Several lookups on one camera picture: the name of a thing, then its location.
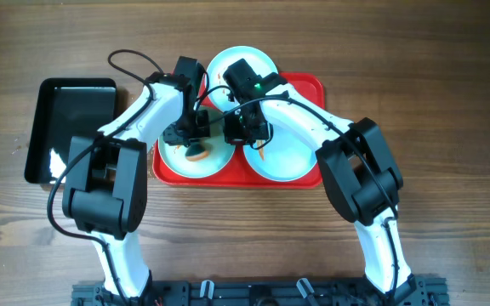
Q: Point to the white plate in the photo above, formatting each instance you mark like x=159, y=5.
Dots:
x=260, y=62
x=218, y=155
x=284, y=159

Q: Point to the red plastic tray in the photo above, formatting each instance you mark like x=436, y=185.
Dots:
x=237, y=173

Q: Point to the orange green sponge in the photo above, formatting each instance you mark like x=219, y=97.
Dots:
x=196, y=152

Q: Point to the white plate top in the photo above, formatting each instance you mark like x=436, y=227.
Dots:
x=260, y=62

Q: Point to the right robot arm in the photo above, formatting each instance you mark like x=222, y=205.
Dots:
x=359, y=173

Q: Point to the black rectangular water tray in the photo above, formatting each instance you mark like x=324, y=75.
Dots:
x=66, y=107

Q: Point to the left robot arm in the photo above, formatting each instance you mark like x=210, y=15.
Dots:
x=105, y=179

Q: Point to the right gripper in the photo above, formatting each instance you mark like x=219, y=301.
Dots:
x=245, y=133

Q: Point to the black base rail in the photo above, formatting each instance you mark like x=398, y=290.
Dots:
x=417, y=290

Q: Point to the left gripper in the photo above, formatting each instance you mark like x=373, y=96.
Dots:
x=187, y=133

